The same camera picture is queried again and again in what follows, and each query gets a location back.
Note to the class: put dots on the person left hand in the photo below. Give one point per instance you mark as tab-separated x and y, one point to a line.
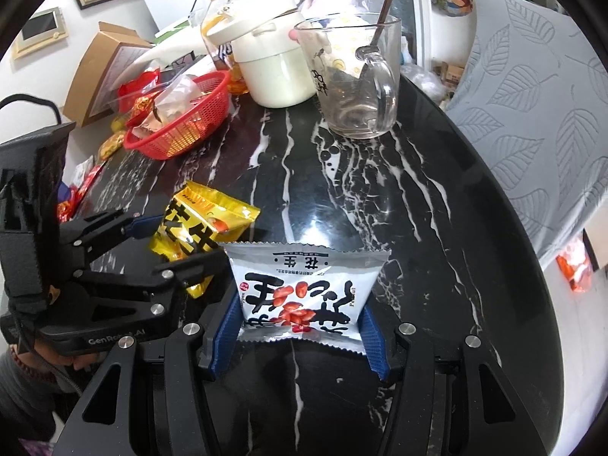
39	362

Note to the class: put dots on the red long snack stick packet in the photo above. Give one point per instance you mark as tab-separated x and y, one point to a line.
89	180

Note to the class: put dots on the yellow snack mix bag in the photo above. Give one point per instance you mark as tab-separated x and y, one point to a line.
110	146

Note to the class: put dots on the yellow peanut snack bag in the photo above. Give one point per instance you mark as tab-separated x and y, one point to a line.
200	219

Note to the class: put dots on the red gold snack packet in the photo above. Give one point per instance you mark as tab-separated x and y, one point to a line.
140	110

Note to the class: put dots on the red plastic basket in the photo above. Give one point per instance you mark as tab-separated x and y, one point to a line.
187	112

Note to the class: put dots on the cardboard box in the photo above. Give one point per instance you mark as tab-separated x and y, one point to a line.
113	49

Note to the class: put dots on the white patterned small packet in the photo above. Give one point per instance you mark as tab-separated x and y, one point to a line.
81	172

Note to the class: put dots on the white electric cooking pot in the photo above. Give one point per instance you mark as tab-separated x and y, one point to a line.
271	62

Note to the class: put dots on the wall intercom panel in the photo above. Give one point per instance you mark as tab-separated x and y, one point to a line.
44	28

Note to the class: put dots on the glass mug with cat print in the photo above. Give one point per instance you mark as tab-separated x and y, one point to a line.
354	108

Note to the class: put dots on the clear zip bag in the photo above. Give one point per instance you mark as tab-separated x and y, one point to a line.
178	98

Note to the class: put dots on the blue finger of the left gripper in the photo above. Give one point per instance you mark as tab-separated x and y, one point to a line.
143	227

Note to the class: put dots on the metal spoon in mug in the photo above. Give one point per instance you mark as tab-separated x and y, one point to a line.
363	51

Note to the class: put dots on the white peanut snack packet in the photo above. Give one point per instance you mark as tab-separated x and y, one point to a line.
297	291

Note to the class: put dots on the grey leaf pattern chair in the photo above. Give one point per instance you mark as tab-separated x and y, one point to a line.
533	102

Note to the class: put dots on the red bag in container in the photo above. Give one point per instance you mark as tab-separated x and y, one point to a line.
130	91

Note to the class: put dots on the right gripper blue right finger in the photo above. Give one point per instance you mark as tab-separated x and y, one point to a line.
374	344

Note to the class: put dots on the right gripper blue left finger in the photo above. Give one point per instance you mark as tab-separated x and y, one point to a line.
225	337

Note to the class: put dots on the red gold packet by wall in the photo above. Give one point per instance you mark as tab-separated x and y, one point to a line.
67	208

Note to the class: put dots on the yellow lemon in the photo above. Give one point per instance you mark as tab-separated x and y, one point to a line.
118	123

